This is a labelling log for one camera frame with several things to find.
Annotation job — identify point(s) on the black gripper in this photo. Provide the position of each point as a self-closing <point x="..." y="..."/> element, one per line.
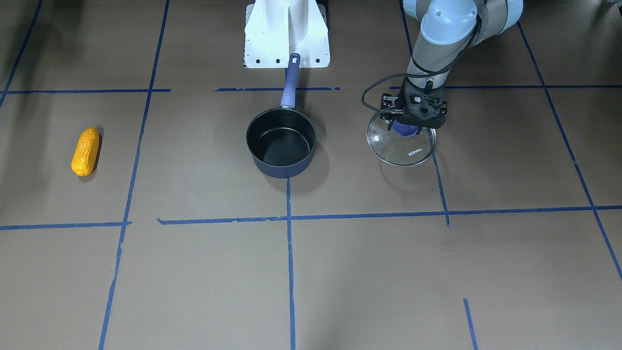
<point x="387" y="103"/>

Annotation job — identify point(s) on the glass pot lid blue knob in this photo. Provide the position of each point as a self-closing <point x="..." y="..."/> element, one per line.
<point x="400" y="144"/>

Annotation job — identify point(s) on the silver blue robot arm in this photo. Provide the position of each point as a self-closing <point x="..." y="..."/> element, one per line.
<point x="448" y="29"/>

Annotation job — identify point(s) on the yellow corn cob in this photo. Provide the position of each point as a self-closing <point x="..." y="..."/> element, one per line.
<point x="86" y="152"/>

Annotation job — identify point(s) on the dark blue saucepan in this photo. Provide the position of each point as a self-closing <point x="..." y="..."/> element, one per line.
<point x="282" y="140"/>

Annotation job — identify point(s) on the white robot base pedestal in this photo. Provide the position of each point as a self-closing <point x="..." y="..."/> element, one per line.
<point x="274" y="29"/>

